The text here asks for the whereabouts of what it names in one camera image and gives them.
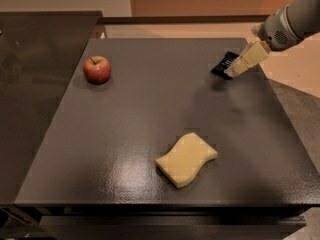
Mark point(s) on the dark blue rxbar wrapper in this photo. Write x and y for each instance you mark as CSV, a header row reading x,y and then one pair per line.
x,y
224,64

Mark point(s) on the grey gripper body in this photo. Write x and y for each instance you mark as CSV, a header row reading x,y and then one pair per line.
x,y
276,31

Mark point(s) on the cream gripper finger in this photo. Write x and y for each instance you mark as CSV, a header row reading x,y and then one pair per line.
x,y
252,55

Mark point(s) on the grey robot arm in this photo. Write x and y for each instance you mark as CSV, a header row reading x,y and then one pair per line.
x,y
304,18

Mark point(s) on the red apple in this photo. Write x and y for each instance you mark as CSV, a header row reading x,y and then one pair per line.
x,y
97,69

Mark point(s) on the yellow wavy sponge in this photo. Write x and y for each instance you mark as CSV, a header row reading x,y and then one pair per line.
x,y
185,159

